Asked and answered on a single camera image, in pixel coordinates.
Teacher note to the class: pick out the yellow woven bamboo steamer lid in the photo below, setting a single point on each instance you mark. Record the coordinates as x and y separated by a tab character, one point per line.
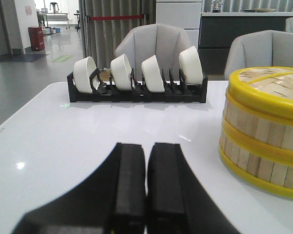
266	91

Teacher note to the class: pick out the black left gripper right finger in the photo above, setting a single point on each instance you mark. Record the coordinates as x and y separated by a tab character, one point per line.
177	203

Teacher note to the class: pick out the white bowl rightmost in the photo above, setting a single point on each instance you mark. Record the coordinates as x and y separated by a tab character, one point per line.
190	64

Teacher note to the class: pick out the bamboo steamer drawer base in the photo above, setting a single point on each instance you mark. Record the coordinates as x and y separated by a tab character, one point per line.
271	176

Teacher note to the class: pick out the white bowl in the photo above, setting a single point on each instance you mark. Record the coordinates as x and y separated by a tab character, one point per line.
121	70
190	64
152	75
81	72

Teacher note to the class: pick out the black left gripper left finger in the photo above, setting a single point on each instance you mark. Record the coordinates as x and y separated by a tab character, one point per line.
110	201

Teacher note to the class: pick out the black dish rack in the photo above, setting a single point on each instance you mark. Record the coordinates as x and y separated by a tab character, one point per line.
173	92

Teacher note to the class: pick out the dark counter cabinet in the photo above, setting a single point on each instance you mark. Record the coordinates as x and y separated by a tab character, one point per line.
218	31

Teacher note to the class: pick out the grey chair right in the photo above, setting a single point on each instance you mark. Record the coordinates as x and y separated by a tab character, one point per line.
260	49

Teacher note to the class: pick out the red box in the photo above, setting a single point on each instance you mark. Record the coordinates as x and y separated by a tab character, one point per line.
36	38

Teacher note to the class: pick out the white bowl leftmost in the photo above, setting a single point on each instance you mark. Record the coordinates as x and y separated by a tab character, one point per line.
81	72

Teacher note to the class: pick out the bamboo steamer drawer yellow rim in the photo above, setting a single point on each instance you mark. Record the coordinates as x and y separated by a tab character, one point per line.
267	137

